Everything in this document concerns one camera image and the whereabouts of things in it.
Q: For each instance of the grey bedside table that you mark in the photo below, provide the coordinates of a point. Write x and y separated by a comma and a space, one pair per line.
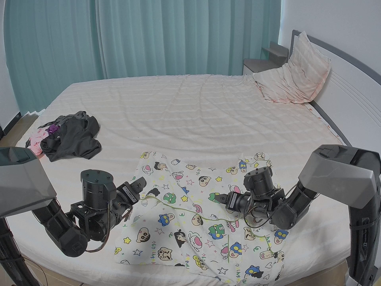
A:
256, 65

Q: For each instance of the bed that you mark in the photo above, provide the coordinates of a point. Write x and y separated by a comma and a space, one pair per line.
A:
190, 115

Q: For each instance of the cream pillow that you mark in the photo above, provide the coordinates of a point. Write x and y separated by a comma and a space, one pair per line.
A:
293, 76

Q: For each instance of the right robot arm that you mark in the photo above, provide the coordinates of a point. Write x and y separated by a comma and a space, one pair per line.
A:
336, 177

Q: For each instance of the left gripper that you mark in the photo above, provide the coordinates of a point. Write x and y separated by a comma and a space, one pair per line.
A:
131, 194

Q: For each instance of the pile of clothes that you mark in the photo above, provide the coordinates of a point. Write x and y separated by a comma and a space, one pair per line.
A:
74, 135

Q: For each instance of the blue-green curtain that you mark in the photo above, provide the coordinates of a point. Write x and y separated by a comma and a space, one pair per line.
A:
50, 46
184, 25

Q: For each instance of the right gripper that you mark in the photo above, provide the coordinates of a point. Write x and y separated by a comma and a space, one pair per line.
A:
236, 202

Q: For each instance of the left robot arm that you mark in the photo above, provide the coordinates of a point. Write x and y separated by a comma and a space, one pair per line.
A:
20, 183

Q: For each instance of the white printed pyjama top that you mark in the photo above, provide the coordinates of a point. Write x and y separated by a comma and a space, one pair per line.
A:
178, 219

